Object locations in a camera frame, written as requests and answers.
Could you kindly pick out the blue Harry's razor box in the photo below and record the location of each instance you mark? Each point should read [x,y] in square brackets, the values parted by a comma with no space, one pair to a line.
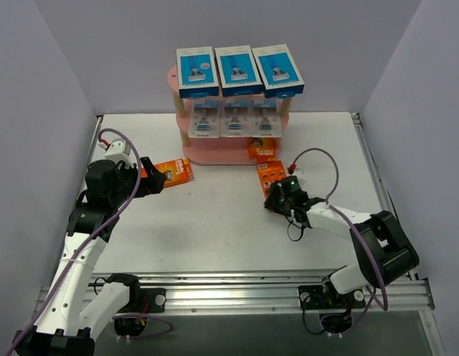
[278,71]

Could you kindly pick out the white Gillette pack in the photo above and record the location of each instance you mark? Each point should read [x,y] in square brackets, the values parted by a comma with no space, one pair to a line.
[234,121]
[205,119]

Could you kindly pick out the orange Gillette Fusion box left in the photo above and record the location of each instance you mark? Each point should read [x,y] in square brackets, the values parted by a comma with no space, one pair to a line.
[177,171]

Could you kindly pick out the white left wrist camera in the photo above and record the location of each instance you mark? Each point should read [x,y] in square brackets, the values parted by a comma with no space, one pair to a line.
[116,151]

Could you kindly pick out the clear blister razor pack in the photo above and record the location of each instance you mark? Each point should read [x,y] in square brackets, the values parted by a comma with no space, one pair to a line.
[266,119]

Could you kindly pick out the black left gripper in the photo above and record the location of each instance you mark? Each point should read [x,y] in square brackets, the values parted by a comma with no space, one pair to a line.
[144,177]

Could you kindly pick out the orange razor cartridge box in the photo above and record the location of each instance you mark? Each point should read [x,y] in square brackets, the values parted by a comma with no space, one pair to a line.
[268,173]

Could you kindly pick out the aluminium front rail frame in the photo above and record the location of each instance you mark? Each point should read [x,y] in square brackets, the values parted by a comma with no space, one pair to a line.
[215,249]

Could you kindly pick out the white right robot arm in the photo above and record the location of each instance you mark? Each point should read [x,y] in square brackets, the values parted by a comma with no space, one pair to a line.
[383,251]

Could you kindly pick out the blue Harry's box front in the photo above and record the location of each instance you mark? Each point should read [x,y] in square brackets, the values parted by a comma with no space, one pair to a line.
[238,71]

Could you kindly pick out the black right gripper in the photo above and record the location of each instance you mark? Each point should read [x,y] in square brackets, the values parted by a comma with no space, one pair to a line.
[275,200]

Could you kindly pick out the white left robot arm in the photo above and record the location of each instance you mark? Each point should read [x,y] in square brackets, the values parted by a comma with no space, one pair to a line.
[62,325]

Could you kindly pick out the pink three-tier shelf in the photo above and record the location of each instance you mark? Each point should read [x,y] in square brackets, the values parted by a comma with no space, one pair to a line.
[221,150]

